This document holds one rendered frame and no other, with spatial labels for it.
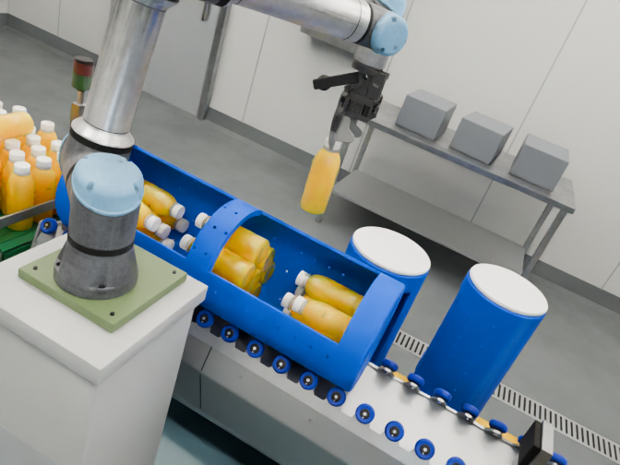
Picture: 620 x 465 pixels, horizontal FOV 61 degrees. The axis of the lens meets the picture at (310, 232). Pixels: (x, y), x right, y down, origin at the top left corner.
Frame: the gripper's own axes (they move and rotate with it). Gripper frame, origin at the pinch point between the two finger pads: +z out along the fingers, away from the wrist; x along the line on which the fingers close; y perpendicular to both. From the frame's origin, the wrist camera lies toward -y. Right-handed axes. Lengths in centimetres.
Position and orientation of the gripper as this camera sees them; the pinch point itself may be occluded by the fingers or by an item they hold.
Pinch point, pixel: (333, 142)
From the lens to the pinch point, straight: 131.8
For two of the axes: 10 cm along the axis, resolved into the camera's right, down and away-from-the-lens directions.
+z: -2.8, 8.3, 4.8
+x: 3.9, -3.6, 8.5
